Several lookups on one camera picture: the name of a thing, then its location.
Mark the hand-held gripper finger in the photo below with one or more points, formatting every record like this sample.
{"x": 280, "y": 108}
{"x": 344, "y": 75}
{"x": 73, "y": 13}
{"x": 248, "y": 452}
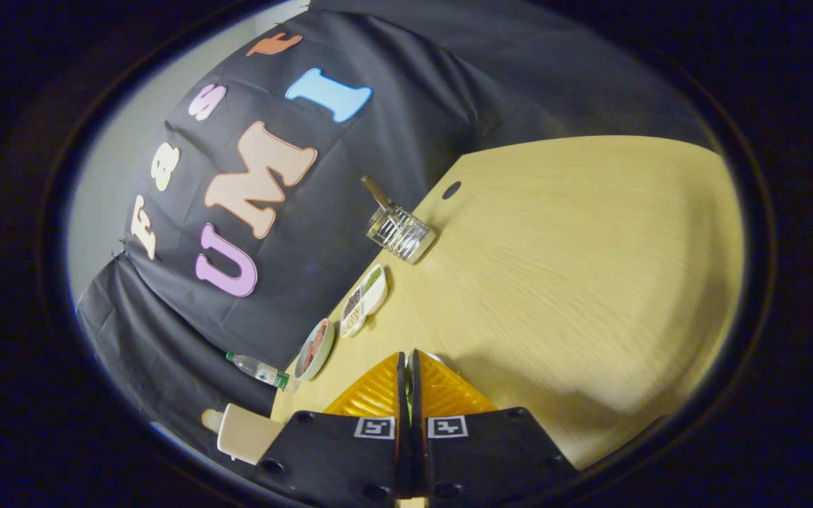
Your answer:
{"x": 416, "y": 395}
{"x": 402, "y": 395}

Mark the brown meat piece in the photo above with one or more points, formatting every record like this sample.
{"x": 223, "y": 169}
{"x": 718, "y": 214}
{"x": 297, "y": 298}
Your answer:
{"x": 312, "y": 358}
{"x": 320, "y": 336}

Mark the white divided seasoning dish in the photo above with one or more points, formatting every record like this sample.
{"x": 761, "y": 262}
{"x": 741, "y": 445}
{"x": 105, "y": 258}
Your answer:
{"x": 364, "y": 300}

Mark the light teal plate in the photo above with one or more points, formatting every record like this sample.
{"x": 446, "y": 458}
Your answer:
{"x": 299, "y": 364}

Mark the clear water bottle green cap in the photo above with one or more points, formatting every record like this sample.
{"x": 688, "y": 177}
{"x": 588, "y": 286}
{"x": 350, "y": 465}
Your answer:
{"x": 258, "y": 368}

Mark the white toaster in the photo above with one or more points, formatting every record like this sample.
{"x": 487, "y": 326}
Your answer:
{"x": 248, "y": 434}

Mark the ribbed clear glass cup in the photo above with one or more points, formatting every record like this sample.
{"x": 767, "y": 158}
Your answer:
{"x": 401, "y": 233}

